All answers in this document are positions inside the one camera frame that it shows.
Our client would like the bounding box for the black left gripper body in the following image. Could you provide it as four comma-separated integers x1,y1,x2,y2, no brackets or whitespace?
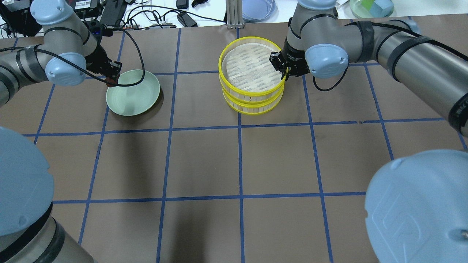
84,44,118,77

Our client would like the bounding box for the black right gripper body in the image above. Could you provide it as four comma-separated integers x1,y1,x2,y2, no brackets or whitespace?
269,39,310,77

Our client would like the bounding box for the yellow steamer basket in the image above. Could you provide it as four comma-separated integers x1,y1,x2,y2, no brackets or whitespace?
222,88,284,115
218,36,285,104

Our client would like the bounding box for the brown bun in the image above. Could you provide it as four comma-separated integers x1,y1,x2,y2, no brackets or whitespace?
105,77,118,88

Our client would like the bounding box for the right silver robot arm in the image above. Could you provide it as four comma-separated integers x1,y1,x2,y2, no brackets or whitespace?
270,0,468,263

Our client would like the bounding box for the light green plate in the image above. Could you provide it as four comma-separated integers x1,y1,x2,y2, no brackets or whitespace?
106,71,161,117

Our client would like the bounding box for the blue plate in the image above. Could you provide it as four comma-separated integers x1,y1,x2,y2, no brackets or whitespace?
241,0,276,22

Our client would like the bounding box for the black power adapter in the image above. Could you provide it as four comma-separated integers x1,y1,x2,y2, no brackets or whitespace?
177,13,198,28

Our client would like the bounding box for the green bowl with sponges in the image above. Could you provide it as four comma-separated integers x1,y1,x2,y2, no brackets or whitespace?
349,0,394,19

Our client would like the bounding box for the brown gridded table mat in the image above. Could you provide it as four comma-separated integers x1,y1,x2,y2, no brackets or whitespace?
1,23,467,263

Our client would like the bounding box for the aluminium frame post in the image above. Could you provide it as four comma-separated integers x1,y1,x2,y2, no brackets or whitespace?
226,0,244,29

